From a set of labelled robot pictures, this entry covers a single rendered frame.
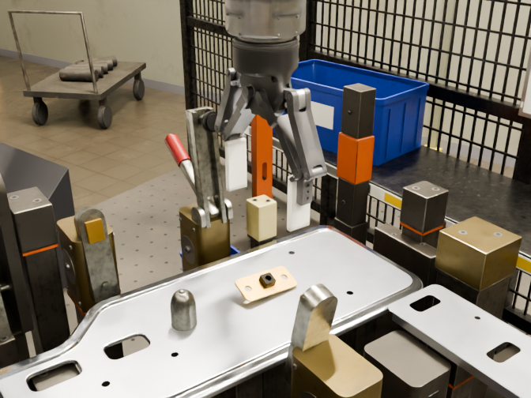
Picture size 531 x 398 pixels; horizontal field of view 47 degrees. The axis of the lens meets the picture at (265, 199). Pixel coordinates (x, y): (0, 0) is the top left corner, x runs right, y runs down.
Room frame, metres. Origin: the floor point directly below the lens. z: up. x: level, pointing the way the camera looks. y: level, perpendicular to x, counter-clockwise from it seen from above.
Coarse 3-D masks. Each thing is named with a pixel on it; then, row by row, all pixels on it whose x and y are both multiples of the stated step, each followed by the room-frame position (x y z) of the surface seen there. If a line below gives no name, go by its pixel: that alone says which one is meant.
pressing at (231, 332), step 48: (288, 240) 0.83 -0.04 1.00; (336, 240) 0.84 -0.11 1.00; (144, 288) 0.70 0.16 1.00; (192, 288) 0.70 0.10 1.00; (336, 288) 0.70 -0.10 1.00; (384, 288) 0.70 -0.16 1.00; (96, 336) 0.60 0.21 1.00; (144, 336) 0.60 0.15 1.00; (192, 336) 0.60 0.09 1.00; (240, 336) 0.60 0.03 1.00; (288, 336) 0.60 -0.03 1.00; (0, 384) 0.52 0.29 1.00; (96, 384) 0.52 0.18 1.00; (144, 384) 0.52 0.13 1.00; (192, 384) 0.52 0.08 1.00
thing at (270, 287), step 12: (252, 276) 0.70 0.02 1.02; (264, 276) 0.70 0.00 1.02; (276, 276) 0.71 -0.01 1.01; (288, 276) 0.72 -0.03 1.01; (240, 288) 0.68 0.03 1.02; (252, 288) 0.68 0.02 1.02; (264, 288) 0.69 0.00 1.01; (276, 288) 0.69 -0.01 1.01; (288, 288) 0.70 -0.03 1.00; (252, 300) 0.66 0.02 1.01
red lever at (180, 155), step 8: (168, 136) 0.91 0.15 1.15; (176, 136) 0.91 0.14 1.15; (168, 144) 0.90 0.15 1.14; (176, 144) 0.89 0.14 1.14; (176, 152) 0.88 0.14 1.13; (184, 152) 0.88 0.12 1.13; (176, 160) 0.88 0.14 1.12; (184, 160) 0.88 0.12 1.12; (184, 168) 0.86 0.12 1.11; (192, 168) 0.87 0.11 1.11; (192, 176) 0.85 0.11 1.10; (192, 184) 0.85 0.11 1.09; (208, 200) 0.82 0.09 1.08; (216, 208) 0.81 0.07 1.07; (216, 216) 0.81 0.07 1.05
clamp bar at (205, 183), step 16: (192, 112) 0.82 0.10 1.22; (208, 112) 0.81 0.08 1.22; (192, 128) 0.82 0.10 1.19; (208, 128) 0.80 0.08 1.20; (192, 144) 0.82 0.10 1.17; (208, 144) 0.83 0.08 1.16; (192, 160) 0.82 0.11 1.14; (208, 160) 0.83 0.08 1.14; (208, 176) 0.82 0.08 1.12; (208, 192) 0.82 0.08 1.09; (208, 208) 0.80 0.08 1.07; (224, 208) 0.82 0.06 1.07; (208, 224) 0.80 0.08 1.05
